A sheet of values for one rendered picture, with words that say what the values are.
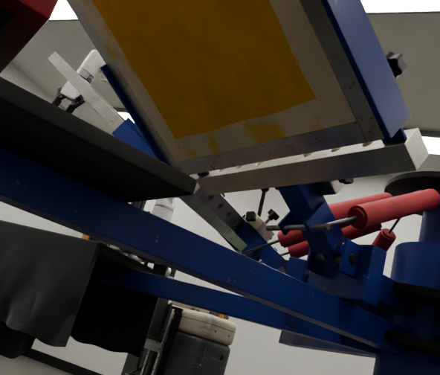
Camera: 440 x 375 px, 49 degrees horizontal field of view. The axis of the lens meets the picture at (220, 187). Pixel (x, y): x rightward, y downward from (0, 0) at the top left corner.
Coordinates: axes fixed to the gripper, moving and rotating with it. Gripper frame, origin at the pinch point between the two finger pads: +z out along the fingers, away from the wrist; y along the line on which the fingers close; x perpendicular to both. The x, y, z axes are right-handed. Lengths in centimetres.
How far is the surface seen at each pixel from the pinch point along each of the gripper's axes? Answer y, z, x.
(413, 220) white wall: -81, -134, -380
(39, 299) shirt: -66, 57, 22
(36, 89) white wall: 334, -50, -233
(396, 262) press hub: -144, -3, 5
